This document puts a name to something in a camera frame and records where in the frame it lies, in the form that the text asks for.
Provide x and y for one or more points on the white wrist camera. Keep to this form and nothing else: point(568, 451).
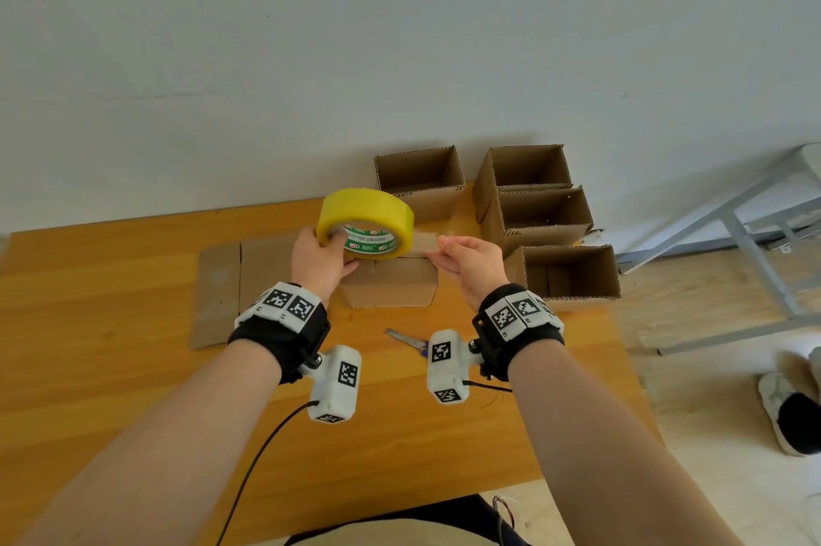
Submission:
point(449, 379)
point(330, 398)

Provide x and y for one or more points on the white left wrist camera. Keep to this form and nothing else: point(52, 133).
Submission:
point(330, 398)

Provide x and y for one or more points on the black left wristband with markers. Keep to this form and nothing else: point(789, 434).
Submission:
point(276, 340)

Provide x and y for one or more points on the person's right forearm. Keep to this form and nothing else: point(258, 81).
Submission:
point(609, 456)

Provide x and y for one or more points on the person's right hand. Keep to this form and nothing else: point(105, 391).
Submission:
point(478, 270)

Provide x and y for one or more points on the person's left forearm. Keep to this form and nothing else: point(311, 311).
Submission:
point(141, 456)

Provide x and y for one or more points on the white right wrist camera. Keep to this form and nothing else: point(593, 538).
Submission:
point(449, 379)

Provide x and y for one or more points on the person's left hand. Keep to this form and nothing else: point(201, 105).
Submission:
point(321, 270)

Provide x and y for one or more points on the black right wristband with markers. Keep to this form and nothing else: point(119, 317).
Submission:
point(539, 340)

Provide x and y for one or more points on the brown cardboard paper box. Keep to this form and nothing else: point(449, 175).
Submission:
point(484, 193)
point(577, 303)
point(545, 238)
point(391, 286)
point(442, 202)

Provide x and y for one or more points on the stack of cardboard boxes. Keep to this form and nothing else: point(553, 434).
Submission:
point(218, 289)

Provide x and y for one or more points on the grey metal table frame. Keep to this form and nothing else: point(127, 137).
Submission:
point(744, 238)

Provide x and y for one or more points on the black wristband with markers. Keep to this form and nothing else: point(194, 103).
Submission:
point(539, 340)
point(276, 340)

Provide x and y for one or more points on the yellow tape roll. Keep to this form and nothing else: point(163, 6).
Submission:
point(365, 206)

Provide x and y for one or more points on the person's dark and beige clothing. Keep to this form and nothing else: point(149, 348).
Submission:
point(410, 513)

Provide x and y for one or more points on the white wall socket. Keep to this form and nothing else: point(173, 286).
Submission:
point(591, 238)

